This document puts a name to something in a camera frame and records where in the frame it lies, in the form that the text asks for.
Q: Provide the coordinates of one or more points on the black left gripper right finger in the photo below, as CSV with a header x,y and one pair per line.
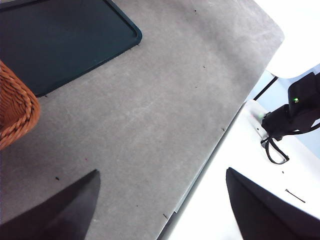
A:
x,y
265,215

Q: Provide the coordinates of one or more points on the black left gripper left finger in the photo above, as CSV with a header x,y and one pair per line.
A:
x,y
55,215

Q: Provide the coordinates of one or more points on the brown wicker basket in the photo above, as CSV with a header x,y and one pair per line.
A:
x,y
15,107

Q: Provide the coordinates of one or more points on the dark rectangular tray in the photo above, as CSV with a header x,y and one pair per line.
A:
x,y
62,40

